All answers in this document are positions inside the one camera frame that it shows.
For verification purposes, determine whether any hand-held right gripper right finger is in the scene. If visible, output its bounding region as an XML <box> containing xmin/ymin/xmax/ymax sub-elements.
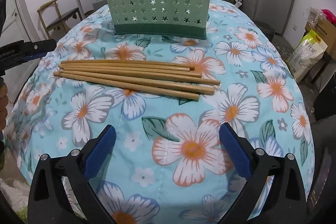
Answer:
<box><xmin>218</xmin><ymin>123</ymin><xmax>307</xmax><ymax>224</ymax></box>

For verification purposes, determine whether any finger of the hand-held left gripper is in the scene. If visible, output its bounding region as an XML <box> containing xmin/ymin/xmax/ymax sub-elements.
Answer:
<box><xmin>25</xmin><ymin>39</ymin><xmax>57</xmax><ymax>62</ymax></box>

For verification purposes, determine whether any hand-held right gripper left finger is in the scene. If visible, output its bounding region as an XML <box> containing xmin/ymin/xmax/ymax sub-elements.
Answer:
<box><xmin>28</xmin><ymin>124</ymin><xmax>118</xmax><ymax>224</ymax></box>

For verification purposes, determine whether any wooden chopstick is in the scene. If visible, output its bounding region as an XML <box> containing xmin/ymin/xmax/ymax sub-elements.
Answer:
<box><xmin>53</xmin><ymin>72</ymin><xmax>221</xmax><ymax>84</ymax></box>
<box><xmin>59</xmin><ymin>74</ymin><xmax>215</xmax><ymax>94</ymax></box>
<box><xmin>61</xmin><ymin>68</ymin><xmax>202</xmax><ymax>78</ymax></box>
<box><xmin>60</xmin><ymin>60</ymin><xmax>195</xmax><ymax>70</ymax></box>
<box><xmin>60</xmin><ymin>75</ymin><xmax>200</xmax><ymax>101</ymax></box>

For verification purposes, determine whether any person's left hand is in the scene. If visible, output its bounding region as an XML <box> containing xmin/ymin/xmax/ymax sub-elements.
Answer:
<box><xmin>0</xmin><ymin>80</ymin><xmax>8</xmax><ymax>135</ymax></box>

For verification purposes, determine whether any wooden chair black seat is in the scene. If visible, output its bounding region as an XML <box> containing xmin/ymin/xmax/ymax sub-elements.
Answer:
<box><xmin>37</xmin><ymin>0</ymin><xmax>82</xmax><ymax>39</ymax></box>

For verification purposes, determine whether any white door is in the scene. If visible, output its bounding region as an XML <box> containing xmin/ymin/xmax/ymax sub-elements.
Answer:
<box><xmin>9</xmin><ymin>0</ymin><xmax>40</xmax><ymax>42</ymax></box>

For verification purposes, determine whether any floral blue blanket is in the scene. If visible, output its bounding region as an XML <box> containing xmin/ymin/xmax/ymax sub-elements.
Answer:
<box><xmin>3</xmin><ymin>0</ymin><xmax>315</xmax><ymax>224</ymax></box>

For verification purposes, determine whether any black trash can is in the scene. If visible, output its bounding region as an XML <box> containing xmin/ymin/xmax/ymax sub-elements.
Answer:
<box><xmin>314</xmin><ymin>74</ymin><xmax>336</xmax><ymax>122</ymax></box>

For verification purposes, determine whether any white and yellow rice bag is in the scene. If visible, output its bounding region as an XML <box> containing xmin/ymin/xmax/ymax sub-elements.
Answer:
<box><xmin>287</xmin><ymin>28</ymin><xmax>328</xmax><ymax>83</ymax></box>

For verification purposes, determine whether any grey pedal bin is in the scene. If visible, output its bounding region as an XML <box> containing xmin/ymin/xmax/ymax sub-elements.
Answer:
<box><xmin>256</xmin><ymin>21</ymin><xmax>276</xmax><ymax>38</ymax></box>

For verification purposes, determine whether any large cardboard box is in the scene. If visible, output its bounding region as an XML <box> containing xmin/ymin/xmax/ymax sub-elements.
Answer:
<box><xmin>304</xmin><ymin>14</ymin><xmax>336</xmax><ymax>43</ymax></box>

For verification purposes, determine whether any clear plastic bag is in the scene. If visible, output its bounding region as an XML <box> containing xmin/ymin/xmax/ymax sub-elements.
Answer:
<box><xmin>304</xmin><ymin>7</ymin><xmax>326</xmax><ymax>28</ymax></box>

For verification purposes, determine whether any pink plastic bag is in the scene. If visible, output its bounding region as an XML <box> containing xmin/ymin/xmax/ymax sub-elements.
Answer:
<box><xmin>320</xmin><ymin>9</ymin><xmax>336</xmax><ymax>25</ymax></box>

